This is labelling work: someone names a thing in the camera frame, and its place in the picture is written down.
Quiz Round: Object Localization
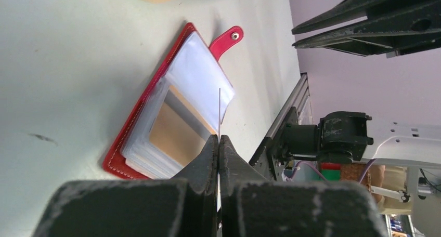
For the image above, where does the white credit card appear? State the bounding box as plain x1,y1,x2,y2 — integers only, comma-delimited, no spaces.
217,88,222,143

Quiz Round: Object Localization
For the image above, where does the red card holder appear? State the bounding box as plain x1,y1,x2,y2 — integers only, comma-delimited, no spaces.
102,23,244,179

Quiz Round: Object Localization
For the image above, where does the woven wicker basket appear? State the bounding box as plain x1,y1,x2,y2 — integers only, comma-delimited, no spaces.
340,163,370,182

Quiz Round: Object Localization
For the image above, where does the green red box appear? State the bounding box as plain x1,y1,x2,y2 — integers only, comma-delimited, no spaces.
320,163,341,181

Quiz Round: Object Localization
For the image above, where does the gold card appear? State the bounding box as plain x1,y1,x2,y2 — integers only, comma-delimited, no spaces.
148,85,217,166

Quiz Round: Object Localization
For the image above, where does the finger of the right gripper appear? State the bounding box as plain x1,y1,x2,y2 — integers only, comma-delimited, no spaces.
293,8,440,57
292,0,439,35

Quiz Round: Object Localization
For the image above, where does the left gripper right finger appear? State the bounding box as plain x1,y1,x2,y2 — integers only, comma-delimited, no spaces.
219,135,387,236

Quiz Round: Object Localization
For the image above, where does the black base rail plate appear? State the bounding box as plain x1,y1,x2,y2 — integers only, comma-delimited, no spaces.
248,107,298,181

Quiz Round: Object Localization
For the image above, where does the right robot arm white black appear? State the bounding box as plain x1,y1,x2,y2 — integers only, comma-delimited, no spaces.
283,0,440,166

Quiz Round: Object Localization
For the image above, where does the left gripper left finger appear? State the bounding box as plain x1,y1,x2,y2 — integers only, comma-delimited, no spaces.
33,135,219,236

